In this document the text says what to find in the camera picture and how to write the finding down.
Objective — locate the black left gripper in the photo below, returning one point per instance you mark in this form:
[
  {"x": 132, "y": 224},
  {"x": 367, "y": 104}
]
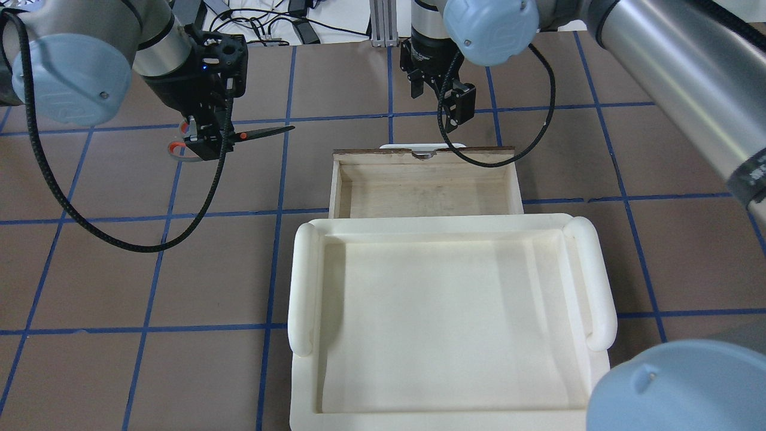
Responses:
[{"x": 172, "y": 91}]

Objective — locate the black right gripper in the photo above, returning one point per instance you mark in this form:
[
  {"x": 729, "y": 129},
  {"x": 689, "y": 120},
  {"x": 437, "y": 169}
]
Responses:
[{"x": 428, "y": 52}]

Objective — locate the orange grey scissors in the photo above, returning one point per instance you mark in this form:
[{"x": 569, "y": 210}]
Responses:
[{"x": 177, "y": 149}]

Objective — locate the white drawer handle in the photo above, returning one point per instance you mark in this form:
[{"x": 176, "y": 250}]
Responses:
[{"x": 417, "y": 147}]

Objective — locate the brown wooden drawer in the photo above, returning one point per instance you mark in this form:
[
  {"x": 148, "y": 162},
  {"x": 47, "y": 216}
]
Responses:
[{"x": 383, "y": 183}]

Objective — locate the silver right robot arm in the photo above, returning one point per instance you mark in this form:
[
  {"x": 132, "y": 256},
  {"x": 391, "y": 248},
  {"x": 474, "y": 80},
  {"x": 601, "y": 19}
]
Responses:
[{"x": 684, "y": 258}]

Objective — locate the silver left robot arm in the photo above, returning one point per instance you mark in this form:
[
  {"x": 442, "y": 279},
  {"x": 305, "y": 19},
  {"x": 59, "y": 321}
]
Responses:
[{"x": 84, "y": 53}]

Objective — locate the cream plastic tray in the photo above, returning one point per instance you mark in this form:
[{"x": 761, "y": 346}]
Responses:
[{"x": 489, "y": 322}]

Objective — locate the aluminium frame post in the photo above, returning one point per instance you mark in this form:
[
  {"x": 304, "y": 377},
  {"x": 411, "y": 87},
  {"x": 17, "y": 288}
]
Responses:
[{"x": 383, "y": 21}]

